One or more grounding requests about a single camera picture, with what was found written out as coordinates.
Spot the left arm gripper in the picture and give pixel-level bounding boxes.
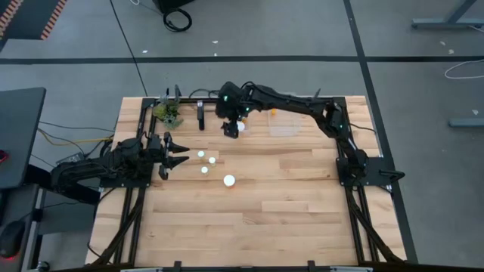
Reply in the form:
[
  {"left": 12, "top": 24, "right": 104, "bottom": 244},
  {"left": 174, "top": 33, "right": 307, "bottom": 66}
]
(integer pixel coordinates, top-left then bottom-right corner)
[{"left": 147, "top": 131, "right": 191, "bottom": 181}]

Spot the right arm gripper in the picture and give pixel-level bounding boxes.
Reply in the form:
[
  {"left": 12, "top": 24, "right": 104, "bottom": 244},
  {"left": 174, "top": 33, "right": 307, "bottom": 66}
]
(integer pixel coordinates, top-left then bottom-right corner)
[{"left": 220, "top": 109, "right": 249, "bottom": 139}]

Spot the clear plastic bin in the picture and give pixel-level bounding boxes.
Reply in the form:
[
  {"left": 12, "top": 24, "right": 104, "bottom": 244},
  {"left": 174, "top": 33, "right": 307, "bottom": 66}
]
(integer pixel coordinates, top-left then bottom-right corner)
[
  {"left": 221, "top": 113, "right": 253, "bottom": 138},
  {"left": 267, "top": 91, "right": 303, "bottom": 138}
]

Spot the small artificial green plant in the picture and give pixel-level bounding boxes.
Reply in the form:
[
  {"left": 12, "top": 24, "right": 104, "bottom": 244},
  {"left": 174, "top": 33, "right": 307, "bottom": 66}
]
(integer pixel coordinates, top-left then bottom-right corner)
[{"left": 152, "top": 94, "right": 185, "bottom": 130}]

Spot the grey power strip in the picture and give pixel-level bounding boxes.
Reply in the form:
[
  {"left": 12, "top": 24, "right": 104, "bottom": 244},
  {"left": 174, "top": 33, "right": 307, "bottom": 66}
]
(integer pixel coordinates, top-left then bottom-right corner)
[{"left": 55, "top": 151, "right": 86, "bottom": 166}]

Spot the black box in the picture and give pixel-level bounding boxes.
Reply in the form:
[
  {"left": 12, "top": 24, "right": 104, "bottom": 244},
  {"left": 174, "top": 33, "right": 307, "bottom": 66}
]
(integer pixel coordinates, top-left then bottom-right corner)
[{"left": 153, "top": 0, "right": 196, "bottom": 14}]

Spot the black desk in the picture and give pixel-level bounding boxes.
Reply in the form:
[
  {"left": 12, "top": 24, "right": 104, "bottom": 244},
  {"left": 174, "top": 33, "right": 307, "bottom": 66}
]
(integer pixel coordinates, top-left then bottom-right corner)
[{"left": 0, "top": 87, "right": 47, "bottom": 190}]

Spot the grey side desk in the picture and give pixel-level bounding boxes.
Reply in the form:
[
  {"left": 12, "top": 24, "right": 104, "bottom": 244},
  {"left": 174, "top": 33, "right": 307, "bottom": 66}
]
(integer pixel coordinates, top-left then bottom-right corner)
[{"left": 0, "top": 184, "right": 45, "bottom": 272}]

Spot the black computer mouse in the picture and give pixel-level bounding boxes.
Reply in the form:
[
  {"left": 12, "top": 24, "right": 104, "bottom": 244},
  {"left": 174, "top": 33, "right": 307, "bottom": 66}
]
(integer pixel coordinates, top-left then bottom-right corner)
[{"left": 0, "top": 219, "right": 26, "bottom": 260}]

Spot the black orange striped mat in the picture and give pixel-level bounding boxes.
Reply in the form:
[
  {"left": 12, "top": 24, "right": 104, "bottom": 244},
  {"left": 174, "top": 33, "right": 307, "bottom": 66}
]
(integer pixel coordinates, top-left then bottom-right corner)
[{"left": 0, "top": 0, "right": 68, "bottom": 42}]

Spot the grey table leg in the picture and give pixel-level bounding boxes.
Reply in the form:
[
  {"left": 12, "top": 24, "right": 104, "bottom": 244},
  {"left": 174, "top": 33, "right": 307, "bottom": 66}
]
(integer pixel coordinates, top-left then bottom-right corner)
[{"left": 411, "top": 0, "right": 484, "bottom": 30}]

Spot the grey table foot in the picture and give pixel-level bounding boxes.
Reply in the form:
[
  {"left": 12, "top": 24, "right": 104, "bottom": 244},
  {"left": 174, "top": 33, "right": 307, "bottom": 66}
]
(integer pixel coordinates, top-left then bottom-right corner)
[{"left": 448, "top": 117, "right": 484, "bottom": 128}]

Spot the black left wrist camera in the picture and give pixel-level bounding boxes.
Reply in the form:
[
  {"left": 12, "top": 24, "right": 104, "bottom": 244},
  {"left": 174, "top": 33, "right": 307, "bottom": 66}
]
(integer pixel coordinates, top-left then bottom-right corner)
[{"left": 146, "top": 132, "right": 162, "bottom": 151}]

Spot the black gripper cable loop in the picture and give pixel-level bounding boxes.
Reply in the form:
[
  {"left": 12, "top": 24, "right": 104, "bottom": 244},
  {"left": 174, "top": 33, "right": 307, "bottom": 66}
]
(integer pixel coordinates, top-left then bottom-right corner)
[{"left": 188, "top": 88, "right": 222, "bottom": 100}]

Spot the yellow cable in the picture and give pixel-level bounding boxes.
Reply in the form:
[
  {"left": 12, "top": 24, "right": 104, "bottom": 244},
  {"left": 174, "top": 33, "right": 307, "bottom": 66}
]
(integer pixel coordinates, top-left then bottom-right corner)
[{"left": 36, "top": 127, "right": 115, "bottom": 147}]

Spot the coiled black cable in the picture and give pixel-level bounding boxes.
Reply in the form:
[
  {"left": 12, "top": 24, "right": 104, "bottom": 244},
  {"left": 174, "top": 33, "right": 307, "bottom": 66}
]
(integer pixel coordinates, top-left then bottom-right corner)
[{"left": 163, "top": 7, "right": 193, "bottom": 33}]

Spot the black aluminium table frame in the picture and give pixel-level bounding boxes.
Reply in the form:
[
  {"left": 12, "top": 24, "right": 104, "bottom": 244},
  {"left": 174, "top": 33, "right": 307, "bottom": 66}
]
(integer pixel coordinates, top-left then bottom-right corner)
[{"left": 90, "top": 85, "right": 408, "bottom": 272}]

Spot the white floor cable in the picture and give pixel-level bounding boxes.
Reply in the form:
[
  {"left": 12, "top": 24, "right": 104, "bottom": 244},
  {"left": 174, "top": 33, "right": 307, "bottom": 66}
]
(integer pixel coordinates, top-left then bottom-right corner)
[{"left": 444, "top": 58, "right": 484, "bottom": 80}]

